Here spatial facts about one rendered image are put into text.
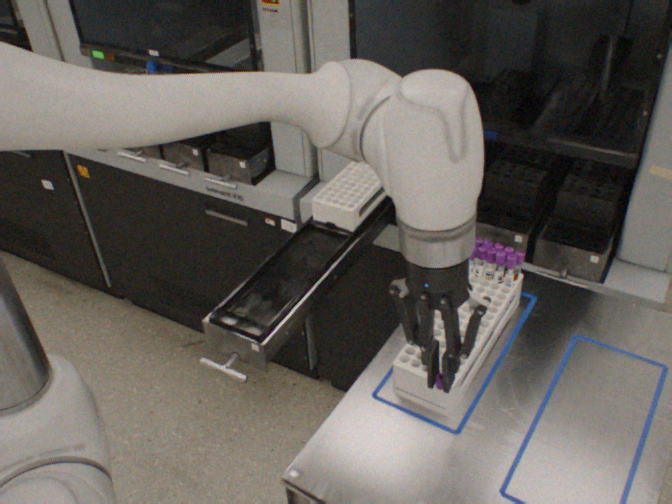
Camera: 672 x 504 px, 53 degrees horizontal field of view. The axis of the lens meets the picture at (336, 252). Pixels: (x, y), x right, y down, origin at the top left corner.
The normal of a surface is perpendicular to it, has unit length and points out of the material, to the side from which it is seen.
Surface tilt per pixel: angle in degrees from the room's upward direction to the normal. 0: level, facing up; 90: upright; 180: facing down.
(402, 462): 0
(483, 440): 0
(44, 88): 59
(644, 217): 90
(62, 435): 72
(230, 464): 0
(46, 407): 50
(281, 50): 90
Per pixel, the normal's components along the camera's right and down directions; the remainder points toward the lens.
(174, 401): -0.05, -0.79
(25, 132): 0.43, 0.75
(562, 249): -0.50, 0.55
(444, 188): 0.08, 0.61
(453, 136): 0.38, 0.39
